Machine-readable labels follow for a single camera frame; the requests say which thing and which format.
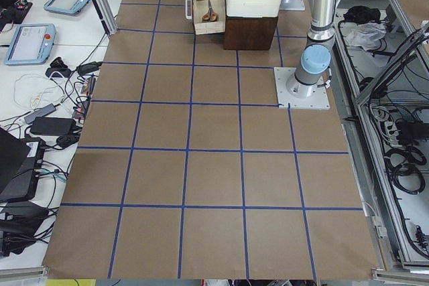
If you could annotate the white crumpled cloth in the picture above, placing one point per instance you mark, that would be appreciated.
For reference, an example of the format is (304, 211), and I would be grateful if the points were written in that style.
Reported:
(366, 36)

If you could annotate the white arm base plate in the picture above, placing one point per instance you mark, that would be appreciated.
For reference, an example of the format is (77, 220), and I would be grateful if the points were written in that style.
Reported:
(293, 95)

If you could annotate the blue teach pendant near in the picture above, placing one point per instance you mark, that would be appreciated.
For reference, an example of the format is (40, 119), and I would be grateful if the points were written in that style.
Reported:
(31, 44)

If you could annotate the black laptop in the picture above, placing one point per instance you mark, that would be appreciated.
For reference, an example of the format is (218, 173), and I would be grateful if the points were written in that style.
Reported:
(20, 161)

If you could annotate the orange grey handled scissors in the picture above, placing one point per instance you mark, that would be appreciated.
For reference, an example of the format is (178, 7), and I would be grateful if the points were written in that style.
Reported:
(211, 15)

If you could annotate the aluminium side rack frame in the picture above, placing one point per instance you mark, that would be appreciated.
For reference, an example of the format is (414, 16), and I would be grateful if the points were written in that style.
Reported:
(388, 92)

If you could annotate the black power adapter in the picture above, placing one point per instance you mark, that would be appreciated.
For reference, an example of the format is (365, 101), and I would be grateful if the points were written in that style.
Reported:
(52, 126)

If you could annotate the blue teach pendant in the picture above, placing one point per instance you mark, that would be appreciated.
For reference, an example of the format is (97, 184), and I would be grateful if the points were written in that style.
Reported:
(65, 7)
(31, 44)

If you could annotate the wooden top drawer white handle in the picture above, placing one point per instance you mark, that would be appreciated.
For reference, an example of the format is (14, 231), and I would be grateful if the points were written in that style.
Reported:
(195, 9)

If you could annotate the black cloth bundle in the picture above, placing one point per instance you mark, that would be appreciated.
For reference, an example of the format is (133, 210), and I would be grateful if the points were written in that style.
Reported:
(361, 14)

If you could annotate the grey usb hub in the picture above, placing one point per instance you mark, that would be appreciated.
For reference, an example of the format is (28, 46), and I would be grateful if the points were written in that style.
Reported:
(42, 112)

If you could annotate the blue teach pendant far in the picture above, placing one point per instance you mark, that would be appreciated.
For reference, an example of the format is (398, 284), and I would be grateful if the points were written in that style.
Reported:
(65, 7)

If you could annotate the dark wooden drawer cabinet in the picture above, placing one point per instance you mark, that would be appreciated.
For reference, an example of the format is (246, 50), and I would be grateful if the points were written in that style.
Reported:
(249, 33)

